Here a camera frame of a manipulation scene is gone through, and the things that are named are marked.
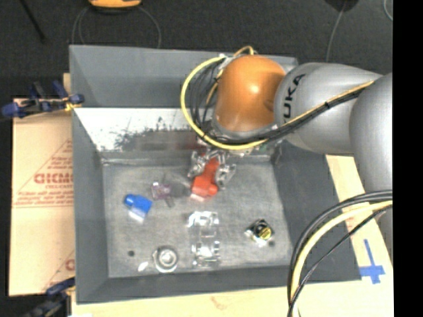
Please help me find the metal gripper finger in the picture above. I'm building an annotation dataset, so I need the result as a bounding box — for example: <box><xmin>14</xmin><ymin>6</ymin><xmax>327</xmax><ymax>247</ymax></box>
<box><xmin>187</xmin><ymin>151</ymin><xmax>209</xmax><ymax>180</ymax></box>
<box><xmin>215</xmin><ymin>157</ymin><xmax>237</xmax><ymax>190</ymax></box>

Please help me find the red plastic object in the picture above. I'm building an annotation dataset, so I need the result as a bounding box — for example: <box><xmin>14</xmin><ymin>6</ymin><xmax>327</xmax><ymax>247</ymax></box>
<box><xmin>190</xmin><ymin>158</ymin><xmax>220</xmax><ymax>202</ymax></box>

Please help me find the purple and dark grey object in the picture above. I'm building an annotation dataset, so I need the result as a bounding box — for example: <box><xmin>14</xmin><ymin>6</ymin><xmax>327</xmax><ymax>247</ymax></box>
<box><xmin>151</xmin><ymin>172</ymin><xmax>192</xmax><ymax>208</ymax></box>

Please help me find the black and yellow small object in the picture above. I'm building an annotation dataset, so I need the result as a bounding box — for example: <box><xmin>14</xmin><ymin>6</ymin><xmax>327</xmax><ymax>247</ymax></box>
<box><xmin>244</xmin><ymin>219</ymin><xmax>275</xmax><ymax>248</ymax></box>

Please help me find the clear plastic bottle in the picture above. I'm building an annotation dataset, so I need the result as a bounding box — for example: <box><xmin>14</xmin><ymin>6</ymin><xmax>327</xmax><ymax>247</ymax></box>
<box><xmin>186</xmin><ymin>210</ymin><xmax>222</xmax><ymax>267</ymax></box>

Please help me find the blue and white cap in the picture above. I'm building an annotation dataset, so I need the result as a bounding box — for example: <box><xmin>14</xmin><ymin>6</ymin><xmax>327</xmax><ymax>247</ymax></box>
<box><xmin>123</xmin><ymin>194</ymin><xmax>154</xmax><ymax>225</ymax></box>

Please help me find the clear round glass lid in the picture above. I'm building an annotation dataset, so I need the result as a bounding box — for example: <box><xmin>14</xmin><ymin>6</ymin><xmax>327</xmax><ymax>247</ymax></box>
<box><xmin>151</xmin><ymin>246</ymin><xmax>180</xmax><ymax>274</ymax></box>

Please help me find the grey metal bin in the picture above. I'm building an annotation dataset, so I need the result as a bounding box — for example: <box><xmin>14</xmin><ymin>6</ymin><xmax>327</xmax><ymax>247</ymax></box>
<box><xmin>68</xmin><ymin>44</ymin><xmax>362</xmax><ymax>304</ymax></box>

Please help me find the brown cardboard board, red print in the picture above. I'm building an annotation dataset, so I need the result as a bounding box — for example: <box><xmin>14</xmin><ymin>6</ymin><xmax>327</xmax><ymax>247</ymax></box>
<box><xmin>7</xmin><ymin>97</ymin><xmax>77</xmax><ymax>297</ymax></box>

